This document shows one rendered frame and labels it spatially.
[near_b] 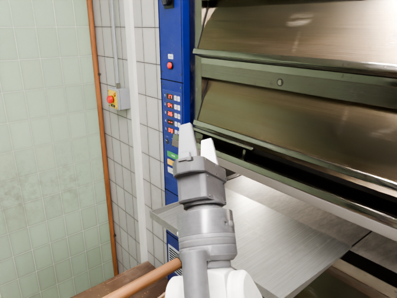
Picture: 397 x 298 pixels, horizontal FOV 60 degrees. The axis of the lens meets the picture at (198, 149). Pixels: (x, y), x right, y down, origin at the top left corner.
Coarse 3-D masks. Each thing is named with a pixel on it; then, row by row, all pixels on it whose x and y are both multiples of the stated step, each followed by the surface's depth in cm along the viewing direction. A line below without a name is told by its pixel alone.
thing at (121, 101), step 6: (108, 90) 175; (114, 90) 171; (120, 90) 170; (126, 90) 172; (114, 96) 172; (120, 96) 171; (126, 96) 173; (114, 102) 173; (120, 102) 171; (126, 102) 174; (114, 108) 175; (120, 108) 172; (126, 108) 175
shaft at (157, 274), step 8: (168, 264) 93; (176, 264) 93; (152, 272) 90; (160, 272) 90; (168, 272) 92; (136, 280) 87; (144, 280) 87; (152, 280) 88; (120, 288) 85; (128, 288) 85; (136, 288) 86; (144, 288) 87; (112, 296) 82; (120, 296) 83; (128, 296) 84
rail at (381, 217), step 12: (228, 156) 106; (252, 168) 99; (264, 168) 96; (288, 180) 90; (300, 180) 89; (312, 192) 85; (324, 192) 83; (336, 204) 81; (348, 204) 78; (360, 204) 77; (372, 216) 74; (384, 216) 73; (396, 228) 71
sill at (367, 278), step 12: (348, 252) 102; (336, 264) 101; (348, 264) 98; (360, 264) 97; (372, 264) 97; (360, 276) 96; (372, 276) 93; (384, 276) 93; (396, 276) 93; (384, 288) 91; (396, 288) 89
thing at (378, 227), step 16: (176, 144) 125; (224, 144) 130; (224, 160) 107; (256, 160) 113; (272, 160) 116; (256, 176) 98; (304, 176) 102; (320, 176) 104; (288, 192) 90; (304, 192) 87; (336, 192) 90; (352, 192) 93; (320, 208) 84; (336, 208) 81; (384, 208) 83; (368, 224) 75; (384, 224) 73
